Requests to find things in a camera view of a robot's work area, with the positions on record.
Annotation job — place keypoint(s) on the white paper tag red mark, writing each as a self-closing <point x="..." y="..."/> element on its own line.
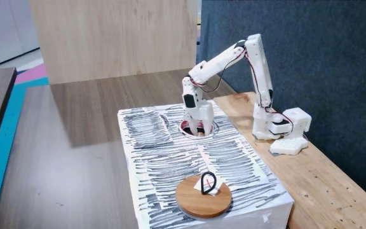
<point x="220" y="186"/>

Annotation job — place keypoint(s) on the light wooden panel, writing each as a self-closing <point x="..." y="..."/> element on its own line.
<point x="113" y="38"/>

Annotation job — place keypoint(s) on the brown debris piece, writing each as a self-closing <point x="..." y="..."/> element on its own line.
<point x="199" y="134"/>

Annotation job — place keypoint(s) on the pink floor mat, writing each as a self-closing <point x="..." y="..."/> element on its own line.
<point x="32" y="73"/>

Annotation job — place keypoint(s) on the round wooden lid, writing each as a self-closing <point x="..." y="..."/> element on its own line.
<point x="199" y="204"/>

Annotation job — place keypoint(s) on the dark blue partition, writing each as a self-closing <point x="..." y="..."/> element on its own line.
<point x="345" y="79"/>

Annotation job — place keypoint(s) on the light wooden plank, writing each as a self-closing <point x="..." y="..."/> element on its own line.
<point x="313" y="191"/>

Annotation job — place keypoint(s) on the teal floor mat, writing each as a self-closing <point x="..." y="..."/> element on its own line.
<point x="2" y="149"/>

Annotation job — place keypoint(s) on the white box with black scribbles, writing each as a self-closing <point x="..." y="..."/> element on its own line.
<point x="170" y="159"/>

